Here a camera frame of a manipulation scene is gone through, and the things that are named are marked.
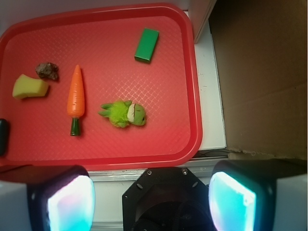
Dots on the orange toy carrot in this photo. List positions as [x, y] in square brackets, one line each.
[76, 101]

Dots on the brown cardboard box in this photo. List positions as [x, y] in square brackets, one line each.
[261, 49]

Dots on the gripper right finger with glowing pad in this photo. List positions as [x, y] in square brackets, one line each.
[259, 195]

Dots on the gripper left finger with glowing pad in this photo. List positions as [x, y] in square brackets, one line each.
[46, 198]

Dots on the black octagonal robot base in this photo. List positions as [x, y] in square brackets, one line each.
[167, 199]

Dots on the black object at tray edge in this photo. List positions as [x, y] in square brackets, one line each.
[4, 135]

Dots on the yellow sponge piece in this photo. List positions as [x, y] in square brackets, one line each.
[25, 87]

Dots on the brown rock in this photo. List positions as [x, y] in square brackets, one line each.
[47, 70]

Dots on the green plush frog toy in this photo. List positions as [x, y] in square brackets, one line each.
[124, 113]

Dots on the green rectangular block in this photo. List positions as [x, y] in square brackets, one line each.
[146, 46]

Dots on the red plastic tray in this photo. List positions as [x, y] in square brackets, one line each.
[103, 42]

